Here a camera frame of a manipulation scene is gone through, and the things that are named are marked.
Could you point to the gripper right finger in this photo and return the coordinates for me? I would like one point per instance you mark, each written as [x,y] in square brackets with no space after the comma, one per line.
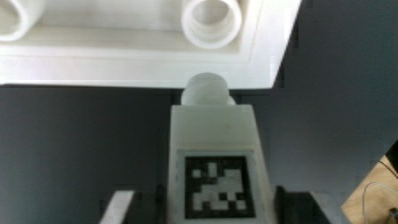
[304,207]

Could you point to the white square tabletop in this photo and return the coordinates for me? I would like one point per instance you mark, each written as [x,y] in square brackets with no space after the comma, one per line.
[141,43]

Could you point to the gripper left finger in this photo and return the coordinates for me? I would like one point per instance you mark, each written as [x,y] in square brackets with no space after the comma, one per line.
[118,207]

